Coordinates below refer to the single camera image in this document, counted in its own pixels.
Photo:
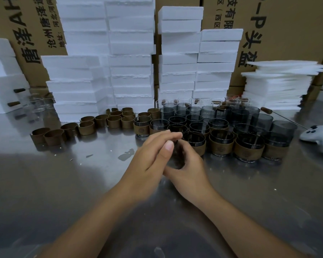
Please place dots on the person's right hand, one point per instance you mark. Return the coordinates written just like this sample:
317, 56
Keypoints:
193, 182

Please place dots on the person's left hand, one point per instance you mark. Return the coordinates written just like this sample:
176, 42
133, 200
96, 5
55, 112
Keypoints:
142, 171

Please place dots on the group of brown sleeve rings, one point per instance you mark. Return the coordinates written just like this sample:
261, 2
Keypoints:
113, 122

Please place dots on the cluster of transparent plastic cups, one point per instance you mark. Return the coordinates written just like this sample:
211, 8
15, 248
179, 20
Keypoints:
167, 112

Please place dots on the bunch of clear plastic cups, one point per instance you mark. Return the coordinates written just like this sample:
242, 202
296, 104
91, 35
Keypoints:
40, 103

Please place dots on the person's left forearm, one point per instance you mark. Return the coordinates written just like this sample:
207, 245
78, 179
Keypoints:
91, 228

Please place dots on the person's right forearm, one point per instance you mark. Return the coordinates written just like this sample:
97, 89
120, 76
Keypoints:
253, 233

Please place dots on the tall stack white foam blocks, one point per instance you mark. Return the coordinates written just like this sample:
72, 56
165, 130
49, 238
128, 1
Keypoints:
126, 67

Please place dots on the stepped stack white foam blocks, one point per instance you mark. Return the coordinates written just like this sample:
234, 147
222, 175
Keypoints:
177, 67

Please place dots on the stack of thin foam sheets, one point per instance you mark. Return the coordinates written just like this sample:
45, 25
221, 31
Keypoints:
277, 85

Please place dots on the white game controller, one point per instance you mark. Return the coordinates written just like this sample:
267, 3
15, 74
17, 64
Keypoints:
321, 139

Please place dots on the brown cork stick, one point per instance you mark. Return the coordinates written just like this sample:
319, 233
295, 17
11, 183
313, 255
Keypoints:
14, 103
19, 90

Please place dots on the large printed cardboard box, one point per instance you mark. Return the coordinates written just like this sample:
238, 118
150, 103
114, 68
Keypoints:
293, 26

